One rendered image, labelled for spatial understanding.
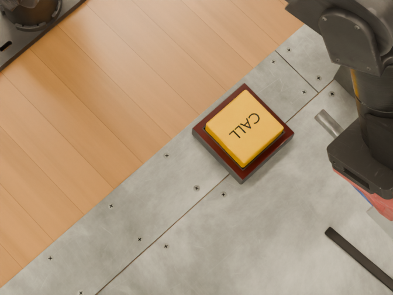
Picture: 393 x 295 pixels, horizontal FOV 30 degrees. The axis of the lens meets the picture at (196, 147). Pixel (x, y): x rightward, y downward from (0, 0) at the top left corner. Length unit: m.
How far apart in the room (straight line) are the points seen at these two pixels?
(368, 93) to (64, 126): 0.40
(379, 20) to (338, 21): 0.02
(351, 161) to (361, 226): 0.24
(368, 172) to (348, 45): 0.14
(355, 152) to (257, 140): 0.21
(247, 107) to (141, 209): 0.16
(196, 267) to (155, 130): 0.16
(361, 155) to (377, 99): 0.07
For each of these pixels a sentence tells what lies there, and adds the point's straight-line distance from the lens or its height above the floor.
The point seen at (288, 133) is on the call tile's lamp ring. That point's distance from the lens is 0.80.
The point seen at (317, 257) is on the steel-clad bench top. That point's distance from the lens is 0.80.
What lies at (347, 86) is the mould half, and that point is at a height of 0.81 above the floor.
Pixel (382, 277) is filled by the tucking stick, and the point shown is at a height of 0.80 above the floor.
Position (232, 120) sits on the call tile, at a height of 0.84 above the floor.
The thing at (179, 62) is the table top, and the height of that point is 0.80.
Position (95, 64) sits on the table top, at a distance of 0.85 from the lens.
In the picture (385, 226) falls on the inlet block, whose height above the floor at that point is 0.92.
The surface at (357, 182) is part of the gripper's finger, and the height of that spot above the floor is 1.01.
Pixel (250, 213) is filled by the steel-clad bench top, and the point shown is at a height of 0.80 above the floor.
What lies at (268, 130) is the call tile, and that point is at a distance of 0.78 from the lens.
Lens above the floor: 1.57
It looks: 73 degrees down
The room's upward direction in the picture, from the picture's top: 7 degrees clockwise
